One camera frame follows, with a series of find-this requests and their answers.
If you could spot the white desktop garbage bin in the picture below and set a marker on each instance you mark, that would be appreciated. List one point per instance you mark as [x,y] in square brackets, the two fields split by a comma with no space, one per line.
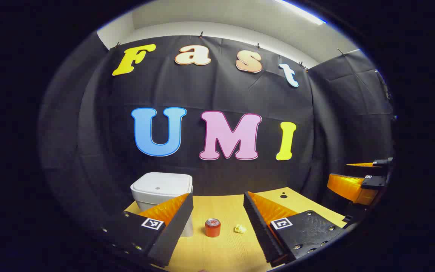
[161,187]

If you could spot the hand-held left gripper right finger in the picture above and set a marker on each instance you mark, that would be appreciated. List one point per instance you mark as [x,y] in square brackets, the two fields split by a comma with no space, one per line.
[257,226]

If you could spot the yellow paper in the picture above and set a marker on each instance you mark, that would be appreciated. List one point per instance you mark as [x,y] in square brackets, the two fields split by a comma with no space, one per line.
[240,228]

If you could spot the red pop can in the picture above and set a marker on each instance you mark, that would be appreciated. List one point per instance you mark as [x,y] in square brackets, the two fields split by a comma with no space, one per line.
[212,228]

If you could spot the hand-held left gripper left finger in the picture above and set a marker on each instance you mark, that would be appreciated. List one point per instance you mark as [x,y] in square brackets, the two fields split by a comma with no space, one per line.
[178,223]

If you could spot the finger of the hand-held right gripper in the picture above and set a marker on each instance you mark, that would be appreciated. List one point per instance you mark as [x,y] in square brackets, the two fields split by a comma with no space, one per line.
[347,187]
[381,162]

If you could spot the wooden desktop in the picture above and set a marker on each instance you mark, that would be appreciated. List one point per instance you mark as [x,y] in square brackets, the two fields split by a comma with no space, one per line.
[225,253]

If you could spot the black backdrop cloth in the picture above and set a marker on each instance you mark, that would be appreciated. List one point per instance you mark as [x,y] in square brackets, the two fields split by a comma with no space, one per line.
[221,94]

